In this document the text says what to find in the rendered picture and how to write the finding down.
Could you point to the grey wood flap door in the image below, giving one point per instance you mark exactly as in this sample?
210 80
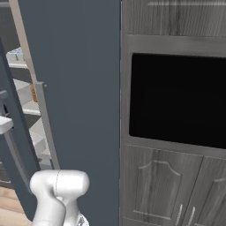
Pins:
164 17

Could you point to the grey wood cabinet housing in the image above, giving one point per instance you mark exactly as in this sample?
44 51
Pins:
124 88

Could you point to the pale blue ice cube tray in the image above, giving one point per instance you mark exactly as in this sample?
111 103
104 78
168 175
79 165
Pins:
15 55

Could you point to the built-in oven with black window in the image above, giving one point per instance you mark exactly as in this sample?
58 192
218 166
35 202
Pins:
176 100

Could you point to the dark blue freezer door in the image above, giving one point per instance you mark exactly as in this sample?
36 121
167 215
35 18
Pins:
16 117

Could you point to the orange packet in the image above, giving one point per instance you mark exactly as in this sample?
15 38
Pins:
34 93

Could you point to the white box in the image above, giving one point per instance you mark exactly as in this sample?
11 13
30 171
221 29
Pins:
23 91

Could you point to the grey wood cupboard door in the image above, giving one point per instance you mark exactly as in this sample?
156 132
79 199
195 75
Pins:
212 194
159 182

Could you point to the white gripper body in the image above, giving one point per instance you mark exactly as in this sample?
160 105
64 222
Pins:
5 123

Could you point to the dark blue fridge door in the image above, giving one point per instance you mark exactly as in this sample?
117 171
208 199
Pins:
82 88

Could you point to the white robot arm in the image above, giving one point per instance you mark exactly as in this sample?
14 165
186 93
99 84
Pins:
56 188

